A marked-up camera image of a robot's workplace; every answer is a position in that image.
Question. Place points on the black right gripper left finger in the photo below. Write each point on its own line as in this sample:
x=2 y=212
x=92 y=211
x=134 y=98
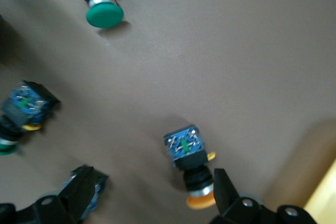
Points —
x=73 y=195

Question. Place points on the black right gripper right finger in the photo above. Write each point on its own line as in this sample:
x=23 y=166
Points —
x=225 y=195

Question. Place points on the yellow push button switch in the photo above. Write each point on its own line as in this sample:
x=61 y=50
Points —
x=187 y=153
x=99 y=186

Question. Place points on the yellow plastic tray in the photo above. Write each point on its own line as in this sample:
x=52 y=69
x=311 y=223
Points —
x=324 y=197

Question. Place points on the green push button switch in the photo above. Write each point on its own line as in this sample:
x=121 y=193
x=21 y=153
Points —
x=103 y=9
x=25 y=108

